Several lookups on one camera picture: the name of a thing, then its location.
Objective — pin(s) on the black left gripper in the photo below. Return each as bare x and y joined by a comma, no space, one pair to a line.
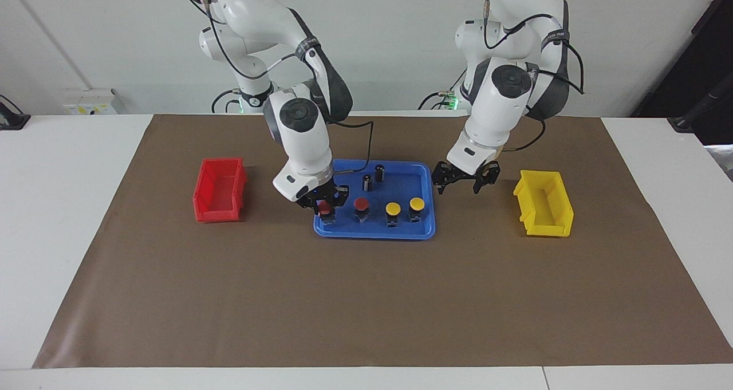
464,175

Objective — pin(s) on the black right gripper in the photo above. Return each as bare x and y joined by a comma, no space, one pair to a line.
326,192

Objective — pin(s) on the red push button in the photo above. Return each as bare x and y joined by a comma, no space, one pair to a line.
327,219
361,205

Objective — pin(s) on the yellow push button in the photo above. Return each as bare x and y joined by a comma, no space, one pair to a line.
417,205
393,209

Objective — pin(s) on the black cylindrical component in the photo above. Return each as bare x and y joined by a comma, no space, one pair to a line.
379,172
366,182

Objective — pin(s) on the blue plastic tray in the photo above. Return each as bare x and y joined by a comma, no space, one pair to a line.
378,229

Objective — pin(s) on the yellow plastic bin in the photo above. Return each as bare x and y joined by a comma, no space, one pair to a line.
544,207

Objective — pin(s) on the green lit base connector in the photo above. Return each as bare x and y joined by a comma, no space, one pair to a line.
449,101

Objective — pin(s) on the brown paper table mat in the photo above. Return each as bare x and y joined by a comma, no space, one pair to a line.
366,298

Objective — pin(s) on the red plastic bin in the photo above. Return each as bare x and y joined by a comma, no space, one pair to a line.
220,192

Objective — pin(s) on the black stand equipment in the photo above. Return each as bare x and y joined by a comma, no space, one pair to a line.
704,63

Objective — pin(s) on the white wall socket box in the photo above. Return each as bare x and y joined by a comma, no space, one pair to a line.
89,101

